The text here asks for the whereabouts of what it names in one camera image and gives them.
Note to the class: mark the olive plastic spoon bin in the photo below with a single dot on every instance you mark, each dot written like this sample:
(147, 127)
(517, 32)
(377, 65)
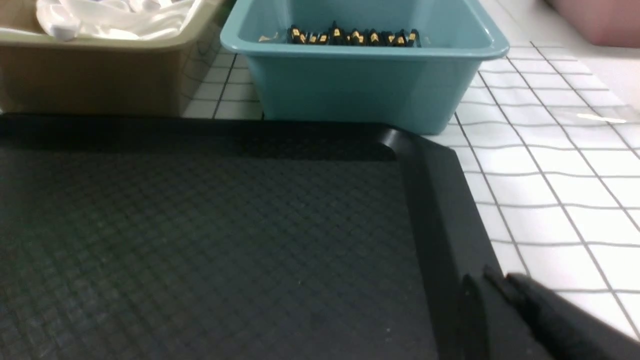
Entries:
(95, 76)

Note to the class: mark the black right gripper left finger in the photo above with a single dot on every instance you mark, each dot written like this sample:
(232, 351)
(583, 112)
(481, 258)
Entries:
(490, 328)

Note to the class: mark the black plastic serving tray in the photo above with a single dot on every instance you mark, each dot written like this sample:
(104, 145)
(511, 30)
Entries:
(174, 239)

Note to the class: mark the blue plastic chopstick bin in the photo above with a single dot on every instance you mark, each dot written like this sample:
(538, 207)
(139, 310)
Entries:
(416, 89)

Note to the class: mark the pink container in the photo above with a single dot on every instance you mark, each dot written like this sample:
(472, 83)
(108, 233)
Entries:
(609, 23)

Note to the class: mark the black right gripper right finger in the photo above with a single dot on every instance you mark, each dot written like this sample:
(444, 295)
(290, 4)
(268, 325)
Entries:
(566, 331)

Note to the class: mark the pile of white soup spoons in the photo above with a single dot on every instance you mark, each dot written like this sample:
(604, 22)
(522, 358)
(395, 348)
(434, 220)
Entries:
(130, 20)

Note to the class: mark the bundle of black chopsticks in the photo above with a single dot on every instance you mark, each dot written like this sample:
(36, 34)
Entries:
(368, 37)

